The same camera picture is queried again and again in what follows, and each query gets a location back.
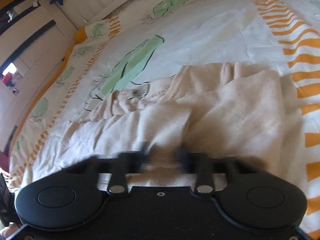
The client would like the white leaf-print duvet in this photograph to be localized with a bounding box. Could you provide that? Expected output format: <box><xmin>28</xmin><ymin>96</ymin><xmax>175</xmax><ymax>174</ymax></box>
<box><xmin>8</xmin><ymin>0</ymin><xmax>319</xmax><ymax>239</ymax></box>

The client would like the beige knit sweater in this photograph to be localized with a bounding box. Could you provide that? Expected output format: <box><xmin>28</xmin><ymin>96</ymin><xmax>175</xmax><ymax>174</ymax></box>
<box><xmin>29</xmin><ymin>63</ymin><xmax>290</xmax><ymax>185</ymax></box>

